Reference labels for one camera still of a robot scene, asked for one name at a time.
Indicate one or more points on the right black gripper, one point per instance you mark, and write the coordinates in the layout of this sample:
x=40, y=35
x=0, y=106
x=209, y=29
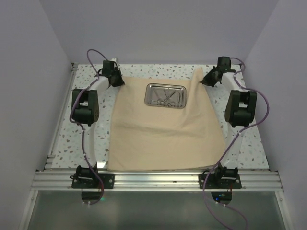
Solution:
x=206, y=80

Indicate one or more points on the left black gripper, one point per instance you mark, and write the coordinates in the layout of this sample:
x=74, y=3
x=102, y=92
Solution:
x=120, y=82

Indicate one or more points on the steel instrument tray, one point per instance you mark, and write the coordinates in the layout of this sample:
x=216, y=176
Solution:
x=154, y=92

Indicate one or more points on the beige cloth wrap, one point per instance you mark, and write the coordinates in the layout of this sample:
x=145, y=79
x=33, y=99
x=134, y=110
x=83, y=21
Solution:
x=146, y=138

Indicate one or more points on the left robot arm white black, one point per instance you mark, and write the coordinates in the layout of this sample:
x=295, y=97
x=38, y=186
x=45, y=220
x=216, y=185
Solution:
x=85, y=112

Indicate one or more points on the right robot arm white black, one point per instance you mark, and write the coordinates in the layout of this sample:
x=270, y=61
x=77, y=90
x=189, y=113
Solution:
x=239, y=114

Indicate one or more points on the steel surgical scissors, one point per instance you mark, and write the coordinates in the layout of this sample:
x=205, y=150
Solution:
x=167, y=96

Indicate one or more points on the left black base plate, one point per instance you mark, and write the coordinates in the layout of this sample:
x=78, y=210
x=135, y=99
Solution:
x=82, y=182

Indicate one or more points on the aluminium front rail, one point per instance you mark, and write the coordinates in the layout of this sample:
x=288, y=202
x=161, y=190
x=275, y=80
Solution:
x=174, y=181

